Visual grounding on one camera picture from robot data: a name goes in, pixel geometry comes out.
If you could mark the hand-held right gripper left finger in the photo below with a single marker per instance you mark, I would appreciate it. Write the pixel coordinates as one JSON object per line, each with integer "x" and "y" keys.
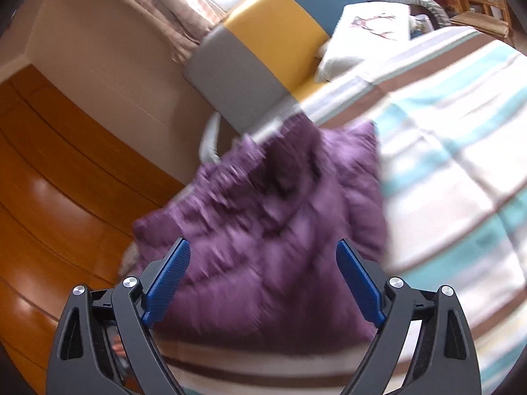
{"x": 166, "y": 284}

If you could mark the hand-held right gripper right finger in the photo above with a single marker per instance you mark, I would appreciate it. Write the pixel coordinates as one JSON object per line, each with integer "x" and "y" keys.
{"x": 358, "y": 279}

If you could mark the purple puffer jacket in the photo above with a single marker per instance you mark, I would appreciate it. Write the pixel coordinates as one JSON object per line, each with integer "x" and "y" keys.
{"x": 267, "y": 234}

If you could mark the striped bed sheet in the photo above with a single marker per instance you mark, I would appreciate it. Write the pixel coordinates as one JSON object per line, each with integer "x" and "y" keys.
{"x": 444, "y": 173}

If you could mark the wooden wardrobe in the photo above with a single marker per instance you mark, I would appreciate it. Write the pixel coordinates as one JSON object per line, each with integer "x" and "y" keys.
{"x": 61, "y": 193}

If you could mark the white printed pillow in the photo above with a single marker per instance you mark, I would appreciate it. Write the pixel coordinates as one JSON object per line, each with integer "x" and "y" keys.
{"x": 362, "y": 37}

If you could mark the grey yellow blue headboard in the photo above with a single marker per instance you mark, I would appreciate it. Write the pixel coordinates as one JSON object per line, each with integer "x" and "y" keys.
{"x": 267, "y": 45}

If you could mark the beige patterned curtain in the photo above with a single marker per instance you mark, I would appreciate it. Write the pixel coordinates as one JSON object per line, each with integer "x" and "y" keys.
{"x": 156, "y": 8}

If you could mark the grey bed rail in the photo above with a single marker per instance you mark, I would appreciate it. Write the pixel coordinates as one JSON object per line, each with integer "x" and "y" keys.
{"x": 208, "y": 135}
{"x": 428, "y": 8}

